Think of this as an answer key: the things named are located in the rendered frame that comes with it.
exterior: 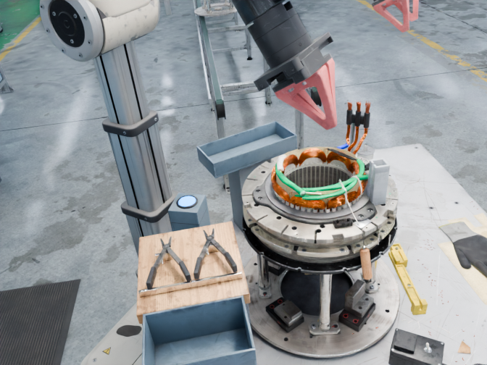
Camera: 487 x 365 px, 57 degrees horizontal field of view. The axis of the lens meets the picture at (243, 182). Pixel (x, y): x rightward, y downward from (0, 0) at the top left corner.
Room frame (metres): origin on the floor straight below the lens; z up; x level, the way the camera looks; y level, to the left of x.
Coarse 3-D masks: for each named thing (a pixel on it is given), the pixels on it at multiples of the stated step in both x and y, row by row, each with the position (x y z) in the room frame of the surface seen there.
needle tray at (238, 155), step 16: (256, 128) 1.12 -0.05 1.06; (272, 128) 1.14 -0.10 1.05; (208, 144) 1.05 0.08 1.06; (224, 144) 1.07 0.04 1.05; (240, 144) 1.09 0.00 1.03; (256, 144) 1.09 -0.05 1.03; (272, 144) 1.02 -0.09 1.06; (288, 144) 1.04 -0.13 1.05; (208, 160) 0.98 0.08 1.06; (224, 160) 0.96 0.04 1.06; (240, 160) 0.98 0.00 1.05; (256, 160) 1.00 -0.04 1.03; (240, 176) 0.99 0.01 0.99; (240, 192) 1.00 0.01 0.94; (240, 208) 1.01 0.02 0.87; (240, 224) 1.02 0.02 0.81
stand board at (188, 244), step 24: (144, 240) 0.68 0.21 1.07; (168, 240) 0.67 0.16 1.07; (192, 240) 0.67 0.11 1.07; (216, 240) 0.66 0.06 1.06; (144, 264) 0.61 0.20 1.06; (168, 264) 0.61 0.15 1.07; (192, 264) 0.60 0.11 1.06; (216, 264) 0.59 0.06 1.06; (240, 264) 0.59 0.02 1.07; (144, 288) 0.55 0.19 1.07; (192, 288) 0.54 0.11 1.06; (216, 288) 0.54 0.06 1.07; (240, 288) 0.53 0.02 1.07; (144, 312) 0.50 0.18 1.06
